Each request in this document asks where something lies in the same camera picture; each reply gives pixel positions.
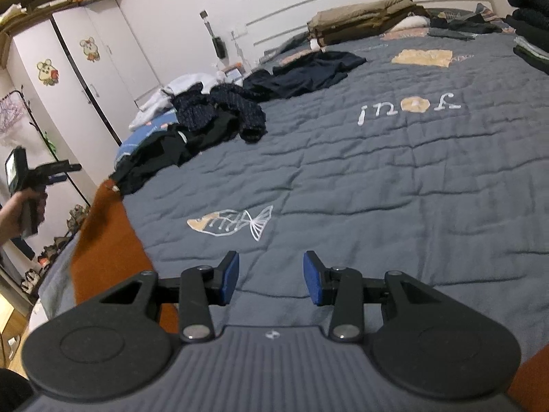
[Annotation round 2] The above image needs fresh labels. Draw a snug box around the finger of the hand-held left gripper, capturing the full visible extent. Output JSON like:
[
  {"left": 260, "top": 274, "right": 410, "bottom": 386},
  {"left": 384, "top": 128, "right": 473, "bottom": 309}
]
[{"left": 48, "top": 160, "right": 83, "bottom": 178}]

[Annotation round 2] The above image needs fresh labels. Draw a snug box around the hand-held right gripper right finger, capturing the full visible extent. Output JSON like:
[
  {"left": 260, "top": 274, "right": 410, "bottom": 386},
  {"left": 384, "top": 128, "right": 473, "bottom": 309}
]
[{"left": 302, "top": 250, "right": 443, "bottom": 344}]

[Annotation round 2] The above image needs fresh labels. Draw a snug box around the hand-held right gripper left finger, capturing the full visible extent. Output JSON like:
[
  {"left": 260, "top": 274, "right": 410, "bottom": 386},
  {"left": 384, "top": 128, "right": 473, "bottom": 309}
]
[{"left": 100, "top": 250, "right": 240, "bottom": 344}]

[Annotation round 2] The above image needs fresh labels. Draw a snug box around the brown fuzzy sweater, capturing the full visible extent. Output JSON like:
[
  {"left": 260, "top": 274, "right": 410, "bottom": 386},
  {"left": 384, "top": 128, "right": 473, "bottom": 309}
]
[{"left": 71, "top": 180, "right": 549, "bottom": 412}]

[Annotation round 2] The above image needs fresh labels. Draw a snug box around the stack of folded dark clothes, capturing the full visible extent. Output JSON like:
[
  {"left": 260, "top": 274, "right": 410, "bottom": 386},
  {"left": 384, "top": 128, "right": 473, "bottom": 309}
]
[{"left": 506, "top": 0, "right": 549, "bottom": 75}]

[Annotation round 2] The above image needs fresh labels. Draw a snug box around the person's left hand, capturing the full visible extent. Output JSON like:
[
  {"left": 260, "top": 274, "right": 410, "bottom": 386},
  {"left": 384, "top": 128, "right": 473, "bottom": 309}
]
[{"left": 0, "top": 190, "right": 49, "bottom": 248}]

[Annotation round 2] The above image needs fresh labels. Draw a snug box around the row of shoes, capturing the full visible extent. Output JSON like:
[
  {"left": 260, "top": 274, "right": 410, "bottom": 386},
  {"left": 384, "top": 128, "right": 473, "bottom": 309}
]
[{"left": 19, "top": 204, "right": 91, "bottom": 295}]

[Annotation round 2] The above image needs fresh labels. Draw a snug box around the black coat rack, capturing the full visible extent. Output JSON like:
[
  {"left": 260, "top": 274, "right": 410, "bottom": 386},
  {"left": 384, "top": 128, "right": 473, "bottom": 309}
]
[{"left": 0, "top": 88, "right": 93, "bottom": 207}]

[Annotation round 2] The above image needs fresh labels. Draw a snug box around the bunch of pink hangers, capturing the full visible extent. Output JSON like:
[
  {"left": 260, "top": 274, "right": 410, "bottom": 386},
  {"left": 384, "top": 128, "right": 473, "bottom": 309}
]
[{"left": 0, "top": 94, "right": 26, "bottom": 136}]

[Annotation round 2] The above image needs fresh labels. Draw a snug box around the white wardrobe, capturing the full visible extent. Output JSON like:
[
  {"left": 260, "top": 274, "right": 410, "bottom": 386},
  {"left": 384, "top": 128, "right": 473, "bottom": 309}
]
[{"left": 9, "top": 2, "right": 161, "bottom": 147}]

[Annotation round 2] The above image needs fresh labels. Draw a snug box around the blue printed pillow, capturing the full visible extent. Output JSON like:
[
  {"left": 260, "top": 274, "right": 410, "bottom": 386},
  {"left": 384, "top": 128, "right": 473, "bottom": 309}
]
[{"left": 115, "top": 112, "right": 178, "bottom": 168}]

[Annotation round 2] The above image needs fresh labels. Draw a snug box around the yellow bear sticker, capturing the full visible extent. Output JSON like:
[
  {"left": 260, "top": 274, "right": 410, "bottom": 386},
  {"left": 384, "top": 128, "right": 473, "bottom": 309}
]
[{"left": 36, "top": 59, "right": 58, "bottom": 87}]

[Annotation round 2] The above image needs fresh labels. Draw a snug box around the bed with grey quilt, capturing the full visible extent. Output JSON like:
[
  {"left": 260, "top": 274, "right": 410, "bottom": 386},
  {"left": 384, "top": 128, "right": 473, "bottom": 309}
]
[{"left": 28, "top": 6, "right": 549, "bottom": 412}]

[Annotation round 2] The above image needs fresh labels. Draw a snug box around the black garment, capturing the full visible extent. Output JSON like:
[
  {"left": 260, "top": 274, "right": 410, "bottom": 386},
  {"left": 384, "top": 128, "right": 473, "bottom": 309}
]
[{"left": 109, "top": 112, "right": 241, "bottom": 196}]

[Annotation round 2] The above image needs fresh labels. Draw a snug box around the white hoodie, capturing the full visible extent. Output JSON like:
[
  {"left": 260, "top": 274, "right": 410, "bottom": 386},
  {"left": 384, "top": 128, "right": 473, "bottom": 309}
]
[{"left": 129, "top": 73, "right": 228, "bottom": 129}]

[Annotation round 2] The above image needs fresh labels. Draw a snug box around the navy dotted shirt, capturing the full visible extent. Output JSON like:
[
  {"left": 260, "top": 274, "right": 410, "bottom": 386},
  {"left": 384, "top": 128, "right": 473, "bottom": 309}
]
[{"left": 172, "top": 83, "right": 267, "bottom": 143}]

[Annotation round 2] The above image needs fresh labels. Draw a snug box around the dark navy garment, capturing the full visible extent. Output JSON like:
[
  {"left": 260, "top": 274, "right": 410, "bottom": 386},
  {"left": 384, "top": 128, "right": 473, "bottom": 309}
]
[{"left": 242, "top": 50, "right": 367, "bottom": 103}]

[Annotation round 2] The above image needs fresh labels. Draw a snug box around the tan folded blanket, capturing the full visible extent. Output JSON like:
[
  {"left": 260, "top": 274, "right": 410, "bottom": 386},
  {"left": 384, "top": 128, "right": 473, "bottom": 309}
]
[{"left": 306, "top": 0, "right": 425, "bottom": 31}]

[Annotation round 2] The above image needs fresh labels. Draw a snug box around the white plush cloth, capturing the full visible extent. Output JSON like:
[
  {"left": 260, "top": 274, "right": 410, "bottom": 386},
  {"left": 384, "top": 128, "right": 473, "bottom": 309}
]
[{"left": 388, "top": 16, "right": 430, "bottom": 33}]

